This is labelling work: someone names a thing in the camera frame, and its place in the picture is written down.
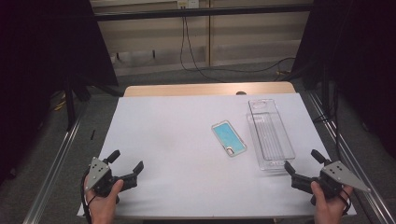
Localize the black hanging wall cable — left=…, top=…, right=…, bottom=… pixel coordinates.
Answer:
left=179, top=16, right=226, bottom=84

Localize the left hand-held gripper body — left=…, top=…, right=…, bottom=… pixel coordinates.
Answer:
left=84, top=157, right=139, bottom=198

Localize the white wall socket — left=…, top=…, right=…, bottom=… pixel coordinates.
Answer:
left=177, top=0, right=200, bottom=10

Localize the black metal stand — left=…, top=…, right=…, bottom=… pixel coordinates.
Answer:
left=63, top=73, right=78, bottom=132

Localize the black floor cable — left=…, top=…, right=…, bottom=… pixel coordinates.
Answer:
left=199, top=56, right=297, bottom=75

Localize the white table sheet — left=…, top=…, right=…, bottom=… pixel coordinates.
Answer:
left=77, top=92, right=358, bottom=219

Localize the wooden table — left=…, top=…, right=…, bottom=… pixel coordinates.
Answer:
left=123, top=81, right=297, bottom=98

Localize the black horizontal bar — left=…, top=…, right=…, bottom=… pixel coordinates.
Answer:
left=92, top=4, right=314, bottom=22

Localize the right hand-held gripper black cable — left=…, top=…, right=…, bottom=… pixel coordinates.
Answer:
left=339, top=188, right=352, bottom=217

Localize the yellow floor cable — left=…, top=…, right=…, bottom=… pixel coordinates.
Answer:
left=52, top=91, right=68, bottom=112

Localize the black curtain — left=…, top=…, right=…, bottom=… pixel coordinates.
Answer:
left=0, top=0, right=120, bottom=185
left=291, top=0, right=396, bottom=161

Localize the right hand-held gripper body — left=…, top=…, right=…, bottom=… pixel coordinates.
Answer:
left=291, top=160, right=372, bottom=199

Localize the person's left hand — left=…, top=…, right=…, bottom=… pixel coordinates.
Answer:
left=83, top=179, right=124, bottom=224

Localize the clear plastic box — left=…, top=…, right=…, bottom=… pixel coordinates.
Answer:
left=246, top=98, right=296, bottom=172

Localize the person's right hand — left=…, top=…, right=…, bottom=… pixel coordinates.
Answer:
left=310, top=181, right=355, bottom=224

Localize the aluminium floor rail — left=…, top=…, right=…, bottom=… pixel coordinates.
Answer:
left=306, top=89, right=396, bottom=224
left=21, top=105, right=88, bottom=224

